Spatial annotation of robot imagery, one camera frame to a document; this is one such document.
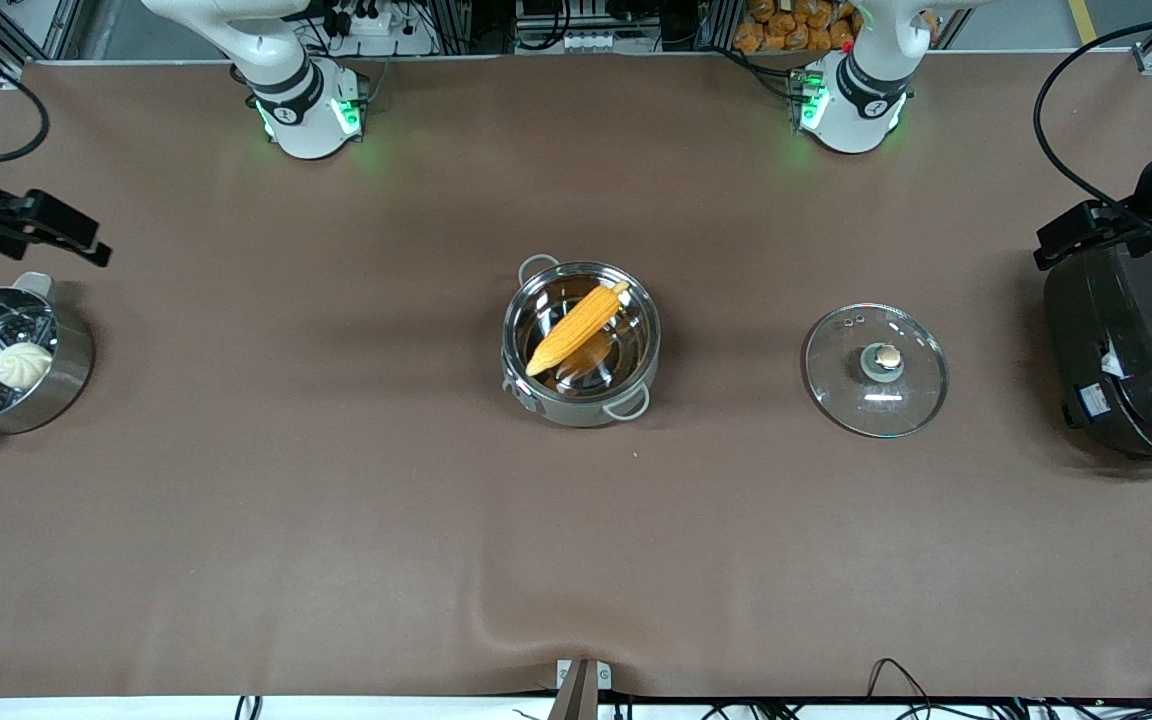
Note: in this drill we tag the black rice cooker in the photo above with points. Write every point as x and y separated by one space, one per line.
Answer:
1146 380

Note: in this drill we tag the yellow corn cob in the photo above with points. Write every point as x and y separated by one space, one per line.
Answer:
576 328

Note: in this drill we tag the brown table mat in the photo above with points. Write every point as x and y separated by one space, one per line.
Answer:
576 560

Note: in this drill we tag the stainless steel pot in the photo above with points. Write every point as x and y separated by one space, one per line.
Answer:
576 410

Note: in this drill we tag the white connector block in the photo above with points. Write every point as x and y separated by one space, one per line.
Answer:
594 41

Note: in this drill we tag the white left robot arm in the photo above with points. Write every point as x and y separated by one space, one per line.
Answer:
861 95

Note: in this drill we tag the glass pot lid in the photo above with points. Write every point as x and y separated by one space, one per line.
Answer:
836 380

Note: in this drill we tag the orange snack pile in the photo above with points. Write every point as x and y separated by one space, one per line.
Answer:
786 25

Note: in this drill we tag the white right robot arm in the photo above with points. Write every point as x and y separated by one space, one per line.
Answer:
301 90

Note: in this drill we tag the white power strip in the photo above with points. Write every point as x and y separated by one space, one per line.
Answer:
376 22

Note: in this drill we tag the white steamed bun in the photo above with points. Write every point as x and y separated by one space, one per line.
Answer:
24 366

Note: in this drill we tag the steel steamer pot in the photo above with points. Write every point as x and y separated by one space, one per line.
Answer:
61 385

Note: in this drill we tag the metal clamp bracket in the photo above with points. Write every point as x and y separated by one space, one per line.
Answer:
604 675

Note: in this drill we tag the brown angled bar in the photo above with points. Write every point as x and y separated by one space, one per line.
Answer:
576 700

